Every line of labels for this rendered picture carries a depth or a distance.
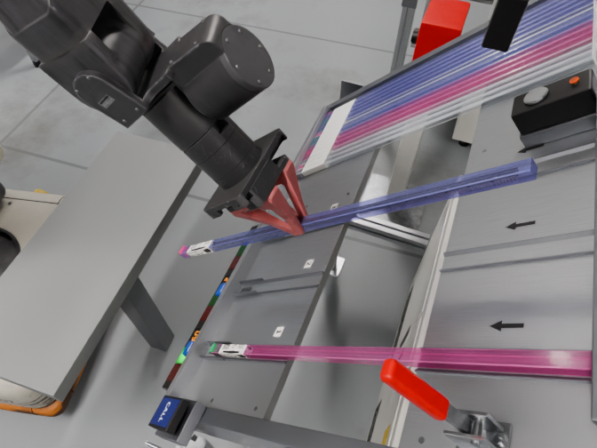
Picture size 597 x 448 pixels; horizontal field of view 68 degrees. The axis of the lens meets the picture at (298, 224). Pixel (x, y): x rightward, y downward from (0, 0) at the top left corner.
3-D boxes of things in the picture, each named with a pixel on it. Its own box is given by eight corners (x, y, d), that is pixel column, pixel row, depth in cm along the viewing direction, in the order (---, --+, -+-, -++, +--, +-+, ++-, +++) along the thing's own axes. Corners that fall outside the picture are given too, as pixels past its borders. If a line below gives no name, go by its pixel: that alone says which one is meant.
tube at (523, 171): (185, 258, 68) (179, 254, 68) (189, 251, 69) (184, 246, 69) (536, 180, 32) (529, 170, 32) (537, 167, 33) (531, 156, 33)
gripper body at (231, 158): (292, 139, 47) (243, 85, 44) (251, 210, 42) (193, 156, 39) (255, 156, 52) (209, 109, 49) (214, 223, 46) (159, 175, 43)
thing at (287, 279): (192, 411, 64) (175, 400, 62) (339, 119, 99) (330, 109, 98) (276, 430, 50) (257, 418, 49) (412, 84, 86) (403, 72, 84)
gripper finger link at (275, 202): (337, 196, 50) (282, 136, 46) (314, 244, 46) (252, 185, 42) (296, 208, 55) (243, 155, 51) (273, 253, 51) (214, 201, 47)
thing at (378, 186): (354, 218, 171) (387, 27, 107) (371, 174, 184) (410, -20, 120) (416, 236, 166) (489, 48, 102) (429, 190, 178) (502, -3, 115)
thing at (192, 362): (202, 417, 66) (163, 395, 63) (342, 130, 101) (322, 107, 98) (205, 419, 65) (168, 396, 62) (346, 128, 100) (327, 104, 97)
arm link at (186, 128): (153, 84, 45) (124, 116, 41) (193, 45, 40) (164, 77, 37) (203, 133, 48) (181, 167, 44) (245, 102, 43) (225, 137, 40)
